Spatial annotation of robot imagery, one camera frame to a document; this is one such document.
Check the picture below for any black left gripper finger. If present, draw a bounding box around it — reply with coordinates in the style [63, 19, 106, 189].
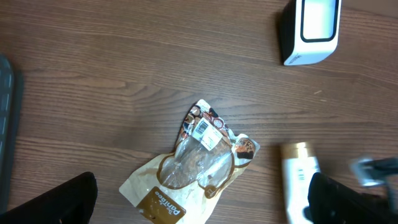
[1, 172, 98, 224]

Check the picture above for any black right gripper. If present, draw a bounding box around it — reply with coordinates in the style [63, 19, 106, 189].
[303, 157, 397, 224]

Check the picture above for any white bamboo print tube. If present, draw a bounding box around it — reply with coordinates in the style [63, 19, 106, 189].
[280, 142, 320, 224]

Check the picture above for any clear brown snack pouch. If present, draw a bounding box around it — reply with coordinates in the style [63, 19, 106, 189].
[119, 99, 260, 224]

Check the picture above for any white barcode scanner stand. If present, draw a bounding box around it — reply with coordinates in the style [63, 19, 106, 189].
[279, 0, 341, 66]

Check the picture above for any grey plastic mesh basket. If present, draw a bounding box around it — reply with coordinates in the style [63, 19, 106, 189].
[1, 54, 24, 213]

